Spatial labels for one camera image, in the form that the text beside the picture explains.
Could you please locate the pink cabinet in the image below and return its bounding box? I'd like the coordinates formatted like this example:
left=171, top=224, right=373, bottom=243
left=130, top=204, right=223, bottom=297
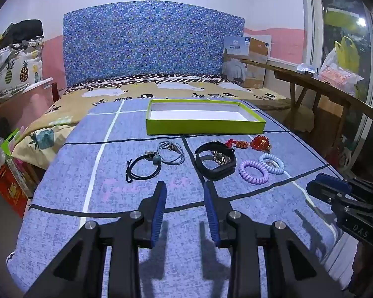
left=0, top=77, right=59, bottom=131

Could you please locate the small green box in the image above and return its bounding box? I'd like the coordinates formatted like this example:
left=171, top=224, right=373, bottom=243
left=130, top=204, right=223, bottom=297
left=1, top=129, right=22, bottom=156

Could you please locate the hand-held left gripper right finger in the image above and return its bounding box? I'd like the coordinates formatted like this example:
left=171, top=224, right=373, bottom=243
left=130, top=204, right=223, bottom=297
left=203, top=180, right=345, bottom=298

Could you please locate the black perforated strap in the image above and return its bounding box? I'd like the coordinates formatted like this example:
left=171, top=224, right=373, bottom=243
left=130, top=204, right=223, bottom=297
left=194, top=141, right=237, bottom=181

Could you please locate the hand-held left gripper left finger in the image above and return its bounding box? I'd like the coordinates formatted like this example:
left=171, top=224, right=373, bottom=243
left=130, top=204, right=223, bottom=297
left=23, top=181, right=168, bottom=298

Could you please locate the black cord bracelet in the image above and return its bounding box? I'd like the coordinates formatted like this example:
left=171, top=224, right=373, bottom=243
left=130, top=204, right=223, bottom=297
left=126, top=151, right=160, bottom=183

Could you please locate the cardboard quilt box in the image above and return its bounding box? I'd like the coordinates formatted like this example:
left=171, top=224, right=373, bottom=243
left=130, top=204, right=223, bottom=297
left=221, top=36, right=269, bottom=89

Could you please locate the white window frame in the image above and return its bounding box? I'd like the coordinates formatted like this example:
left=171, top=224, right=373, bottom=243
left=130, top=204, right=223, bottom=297
left=300, top=0, right=373, bottom=174

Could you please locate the grey cord necklace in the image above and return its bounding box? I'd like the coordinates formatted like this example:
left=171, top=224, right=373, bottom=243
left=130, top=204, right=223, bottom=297
left=157, top=141, right=186, bottom=165

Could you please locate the wooden bench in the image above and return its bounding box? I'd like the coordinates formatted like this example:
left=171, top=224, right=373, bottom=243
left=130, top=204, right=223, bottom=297
left=245, top=59, right=373, bottom=159

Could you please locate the yellow-green bag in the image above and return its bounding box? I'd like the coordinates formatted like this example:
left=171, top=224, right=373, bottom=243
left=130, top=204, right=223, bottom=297
left=334, top=36, right=361, bottom=72

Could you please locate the gold chain jewelry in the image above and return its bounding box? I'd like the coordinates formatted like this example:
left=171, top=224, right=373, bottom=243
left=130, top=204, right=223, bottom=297
left=210, top=150, right=232, bottom=166

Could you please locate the light blue spiral hair tie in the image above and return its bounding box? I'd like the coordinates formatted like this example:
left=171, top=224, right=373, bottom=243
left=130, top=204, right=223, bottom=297
left=259, top=153, right=285, bottom=174

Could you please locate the red cardboard box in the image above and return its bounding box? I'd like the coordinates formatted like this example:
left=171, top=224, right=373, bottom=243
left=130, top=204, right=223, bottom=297
left=0, top=160, right=35, bottom=218

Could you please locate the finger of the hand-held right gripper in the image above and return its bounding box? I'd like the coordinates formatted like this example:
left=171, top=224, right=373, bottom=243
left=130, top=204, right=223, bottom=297
left=315, top=173, right=352, bottom=193
left=306, top=181, right=342, bottom=205

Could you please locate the pineapple print bag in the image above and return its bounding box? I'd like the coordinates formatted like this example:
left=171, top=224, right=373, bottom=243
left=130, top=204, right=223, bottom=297
left=0, top=37, right=46, bottom=106

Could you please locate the black bag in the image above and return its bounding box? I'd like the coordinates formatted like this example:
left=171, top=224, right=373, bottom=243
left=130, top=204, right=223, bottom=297
left=0, top=19, right=45, bottom=48

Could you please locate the clear plastic packet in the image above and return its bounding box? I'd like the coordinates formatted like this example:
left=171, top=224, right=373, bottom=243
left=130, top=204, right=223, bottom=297
left=297, top=64, right=318, bottom=75

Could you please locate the yellow sheep print bedsheet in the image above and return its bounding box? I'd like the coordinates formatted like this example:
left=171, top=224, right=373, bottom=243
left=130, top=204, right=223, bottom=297
left=11, top=74, right=291, bottom=171

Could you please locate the green cardboard box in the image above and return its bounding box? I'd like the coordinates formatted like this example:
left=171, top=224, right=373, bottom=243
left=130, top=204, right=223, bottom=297
left=145, top=99, right=267, bottom=135

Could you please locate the red knotted cord bracelet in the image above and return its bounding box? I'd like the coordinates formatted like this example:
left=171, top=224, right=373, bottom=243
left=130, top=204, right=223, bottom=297
left=225, top=139, right=249, bottom=149

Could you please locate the blue floral headboard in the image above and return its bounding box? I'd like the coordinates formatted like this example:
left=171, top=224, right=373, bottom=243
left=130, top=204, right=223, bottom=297
left=63, top=0, right=245, bottom=87

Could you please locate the red bead cluster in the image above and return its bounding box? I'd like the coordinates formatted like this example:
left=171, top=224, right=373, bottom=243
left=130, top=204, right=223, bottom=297
left=249, top=135, right=272, bottom=152

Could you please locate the purple spiral hair tie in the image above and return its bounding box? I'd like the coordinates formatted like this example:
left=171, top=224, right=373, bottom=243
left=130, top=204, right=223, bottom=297
left=239, top=160, right=270, bottom=183

